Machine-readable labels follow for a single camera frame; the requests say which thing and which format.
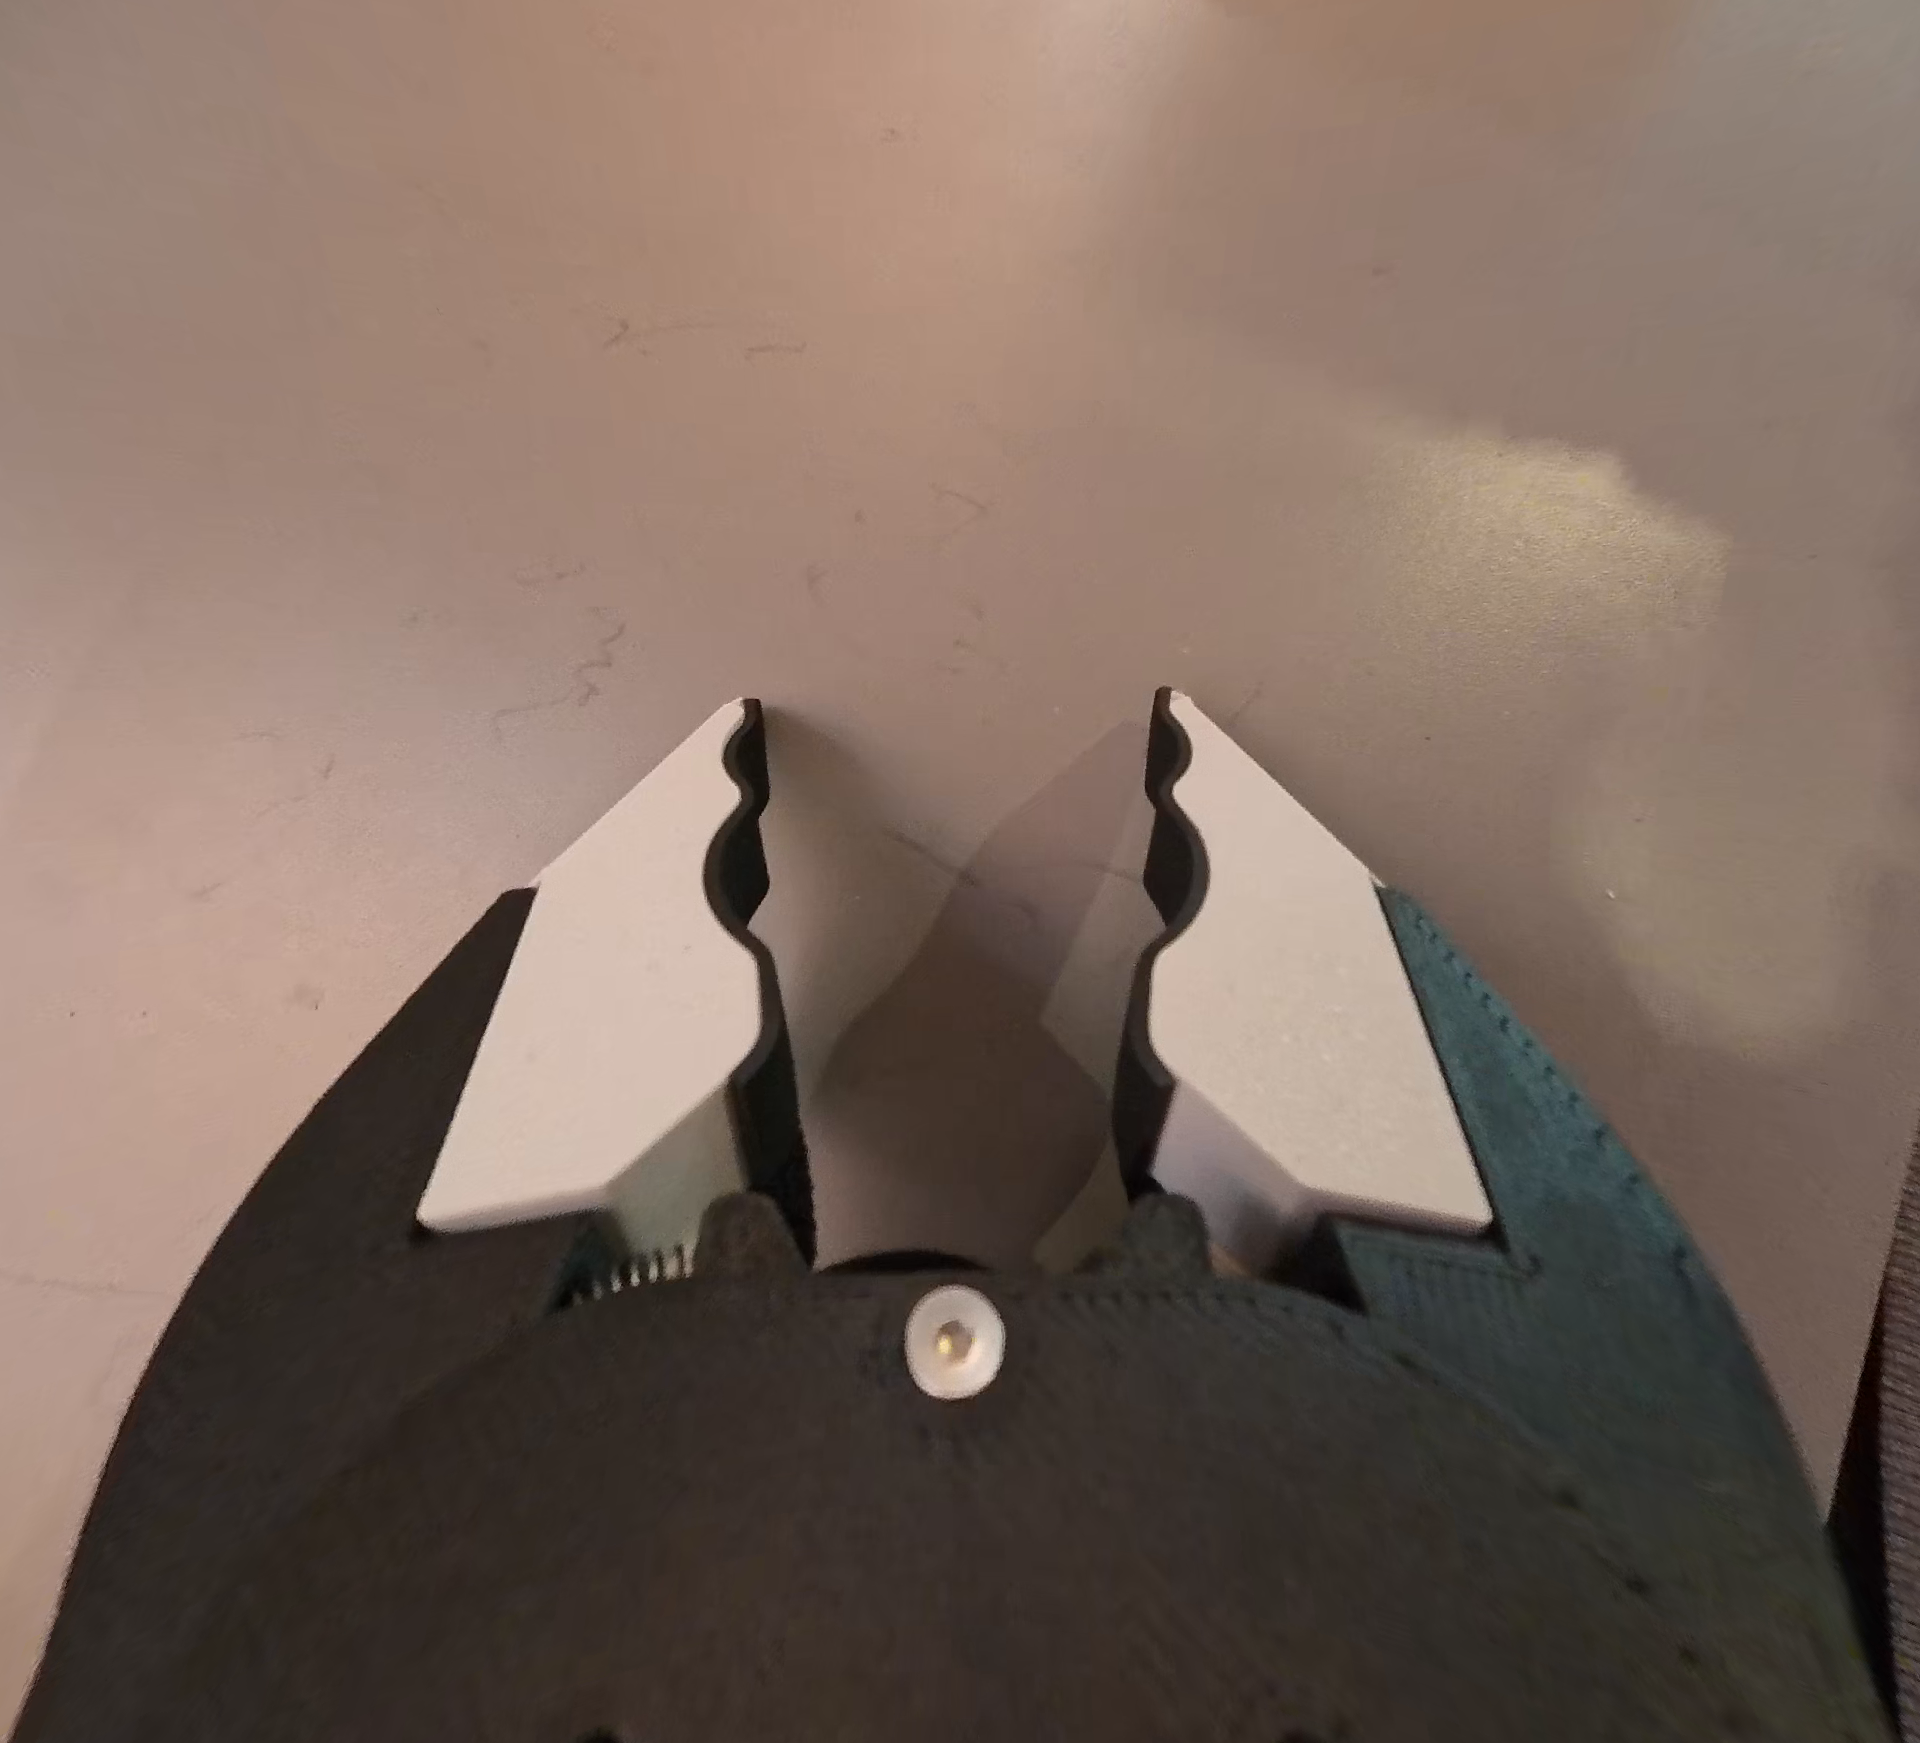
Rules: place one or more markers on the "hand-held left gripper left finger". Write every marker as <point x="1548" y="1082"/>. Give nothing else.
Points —
<point x="599" y="1024"/>

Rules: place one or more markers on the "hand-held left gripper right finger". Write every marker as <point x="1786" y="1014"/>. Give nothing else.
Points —
<point x="1291" y="1024"/>

